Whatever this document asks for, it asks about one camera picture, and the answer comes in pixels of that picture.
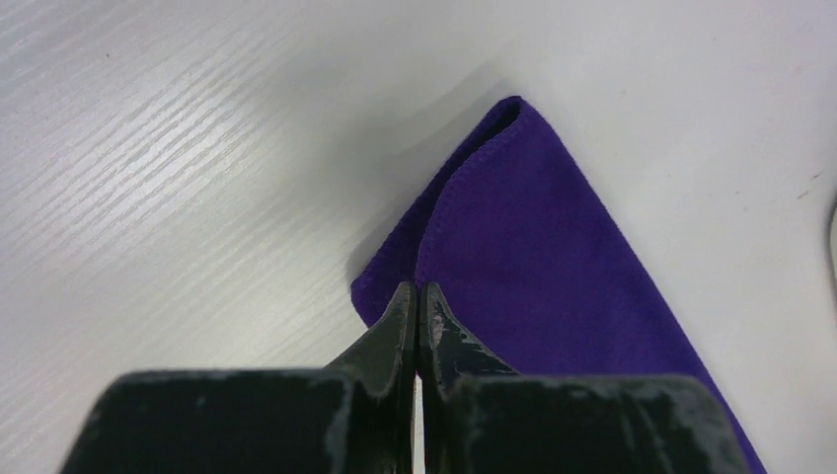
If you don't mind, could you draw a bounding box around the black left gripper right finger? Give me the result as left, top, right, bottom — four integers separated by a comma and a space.
418, 283, 750, 473

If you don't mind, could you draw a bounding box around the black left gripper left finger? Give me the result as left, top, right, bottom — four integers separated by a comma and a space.
62, 282, 418, 473

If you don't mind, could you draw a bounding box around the purple towel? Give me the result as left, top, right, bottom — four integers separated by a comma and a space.
350, 97, 764, 473

